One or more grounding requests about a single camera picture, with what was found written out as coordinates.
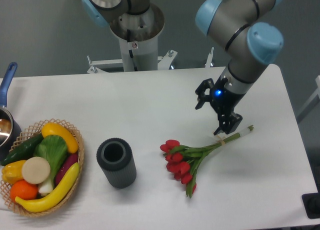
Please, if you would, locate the green bok choy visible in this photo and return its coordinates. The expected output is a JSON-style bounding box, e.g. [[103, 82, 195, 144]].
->
[[33, 135, 68, 196]]

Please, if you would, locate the white furniture leg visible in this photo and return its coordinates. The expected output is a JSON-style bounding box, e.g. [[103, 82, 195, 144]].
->
[[296, 75, 320, 124]]

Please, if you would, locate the woven wicker basket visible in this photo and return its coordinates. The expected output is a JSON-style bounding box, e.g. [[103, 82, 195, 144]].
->
[[0, 119, 84, 217]]

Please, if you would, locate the green cucumber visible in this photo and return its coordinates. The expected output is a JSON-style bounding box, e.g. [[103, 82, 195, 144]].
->
[[0, 133, 44, 166]]

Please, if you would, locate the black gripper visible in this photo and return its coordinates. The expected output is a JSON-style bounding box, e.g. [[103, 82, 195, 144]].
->
[[195, 77, 244, 136]]

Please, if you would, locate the white metal base frame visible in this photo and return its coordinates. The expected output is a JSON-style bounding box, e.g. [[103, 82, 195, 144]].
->
[[87, 47, 216, 74]]

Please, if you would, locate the black box at edge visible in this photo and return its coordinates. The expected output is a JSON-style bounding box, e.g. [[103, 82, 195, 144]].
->
[[301, 192, 320, 219]]

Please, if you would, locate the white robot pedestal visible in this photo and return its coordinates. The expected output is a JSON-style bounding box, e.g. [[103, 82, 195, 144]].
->
[[109, 3, 165, 72]]

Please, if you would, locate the dark grey ribbed vase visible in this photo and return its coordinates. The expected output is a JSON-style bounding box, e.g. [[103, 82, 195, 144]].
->
[[96, 137, 137, 189]]

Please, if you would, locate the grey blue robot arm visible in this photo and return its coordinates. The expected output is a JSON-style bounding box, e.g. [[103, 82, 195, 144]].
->
[[81, 0, 284, 134]]

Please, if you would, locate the blue handled saucepan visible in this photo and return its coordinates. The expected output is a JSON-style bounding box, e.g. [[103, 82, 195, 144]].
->
[[0, 62, 21, 161]]

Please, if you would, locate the yellow squash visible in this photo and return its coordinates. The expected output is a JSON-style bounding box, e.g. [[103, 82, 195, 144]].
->
[[41, 122, 79, 154]]

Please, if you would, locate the red tulip bouquet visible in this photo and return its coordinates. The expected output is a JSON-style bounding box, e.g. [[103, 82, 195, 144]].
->
[[159, 125, 254, 198]]

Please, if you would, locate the purple sweet potato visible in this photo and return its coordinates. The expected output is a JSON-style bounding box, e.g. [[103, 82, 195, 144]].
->
[[54, 152, 78, 186]]

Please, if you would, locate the orange fruit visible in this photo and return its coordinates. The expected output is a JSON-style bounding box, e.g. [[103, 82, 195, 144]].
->
[[10, 180, 38, 202]]

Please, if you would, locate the yellow banana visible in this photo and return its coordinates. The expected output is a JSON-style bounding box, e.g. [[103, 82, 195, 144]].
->
[[15, 162, 80, 213]]

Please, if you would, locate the yellow bell pepper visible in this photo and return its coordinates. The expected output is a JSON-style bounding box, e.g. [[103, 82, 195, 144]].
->
[[1, 160, 26, 185]]

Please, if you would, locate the beige round disc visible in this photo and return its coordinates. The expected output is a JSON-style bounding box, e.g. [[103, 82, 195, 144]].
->
[[21, 156, 51, 185]]

